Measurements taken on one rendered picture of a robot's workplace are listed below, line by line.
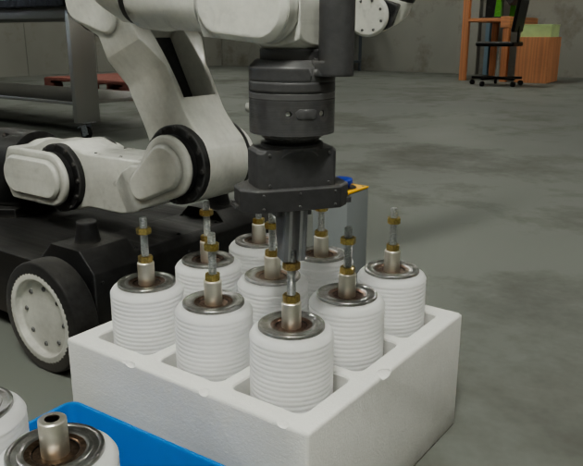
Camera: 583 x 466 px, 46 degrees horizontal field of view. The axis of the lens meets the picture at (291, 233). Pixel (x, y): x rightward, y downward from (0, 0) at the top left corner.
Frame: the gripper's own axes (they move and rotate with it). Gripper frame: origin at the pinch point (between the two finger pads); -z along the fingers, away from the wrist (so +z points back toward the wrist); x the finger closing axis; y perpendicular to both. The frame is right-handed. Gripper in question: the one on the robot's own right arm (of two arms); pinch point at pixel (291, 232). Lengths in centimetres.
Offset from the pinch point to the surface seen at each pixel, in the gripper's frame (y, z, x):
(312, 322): -0.3, -10.6, 2.4
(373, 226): 116, -36, 66
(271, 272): 15.4, -10.0, 2.5
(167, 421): 5.9, -23.8, -13.5
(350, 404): -6.1, -18.3, 4.8
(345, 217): 34.5, -8.9, 21.4
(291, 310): -1.0, -8.5, -0.4
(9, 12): 375, 31, -41
